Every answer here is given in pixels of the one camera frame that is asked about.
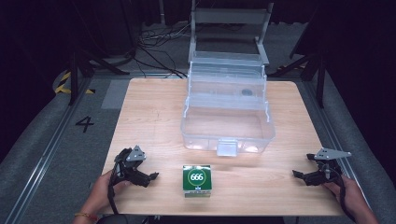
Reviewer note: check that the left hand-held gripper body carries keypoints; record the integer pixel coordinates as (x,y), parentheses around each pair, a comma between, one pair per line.
(129,169)

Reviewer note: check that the black stand legs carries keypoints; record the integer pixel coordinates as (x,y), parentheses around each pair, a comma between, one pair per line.
(320,77)
(74,77)

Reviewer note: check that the person's right hand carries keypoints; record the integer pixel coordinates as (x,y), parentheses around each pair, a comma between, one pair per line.
(350,194)

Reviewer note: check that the green square box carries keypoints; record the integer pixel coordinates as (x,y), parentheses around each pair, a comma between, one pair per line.
(196,180)

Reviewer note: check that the yellow and black hazard tape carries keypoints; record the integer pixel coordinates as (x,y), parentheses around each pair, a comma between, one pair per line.
(62,87)

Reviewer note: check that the grey metal stand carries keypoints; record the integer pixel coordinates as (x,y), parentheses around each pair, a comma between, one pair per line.
(230,15)

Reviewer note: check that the person's left hand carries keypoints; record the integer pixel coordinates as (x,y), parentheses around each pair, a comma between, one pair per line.
(104,193)

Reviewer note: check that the metal floor rail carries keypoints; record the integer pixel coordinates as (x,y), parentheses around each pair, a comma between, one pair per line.
(330,132)
(59,130)

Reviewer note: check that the clear plastic storage box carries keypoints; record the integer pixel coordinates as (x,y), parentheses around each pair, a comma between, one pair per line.
(229,124)

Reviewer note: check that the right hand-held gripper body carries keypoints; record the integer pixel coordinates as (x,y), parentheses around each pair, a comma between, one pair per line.
(328,172)

